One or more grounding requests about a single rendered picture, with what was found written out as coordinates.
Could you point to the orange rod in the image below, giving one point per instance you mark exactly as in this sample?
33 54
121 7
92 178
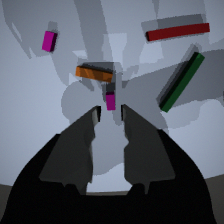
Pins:
93 73

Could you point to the magenta rod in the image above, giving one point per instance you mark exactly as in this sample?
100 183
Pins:
49 41
110 100

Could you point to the dark red rod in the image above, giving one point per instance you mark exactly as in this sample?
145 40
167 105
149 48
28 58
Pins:
177 31

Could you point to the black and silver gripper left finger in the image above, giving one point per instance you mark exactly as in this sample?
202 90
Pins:
64 159

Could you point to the green rod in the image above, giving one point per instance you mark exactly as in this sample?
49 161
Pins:
182 81

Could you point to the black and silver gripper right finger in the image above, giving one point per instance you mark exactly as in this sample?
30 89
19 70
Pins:
154 159

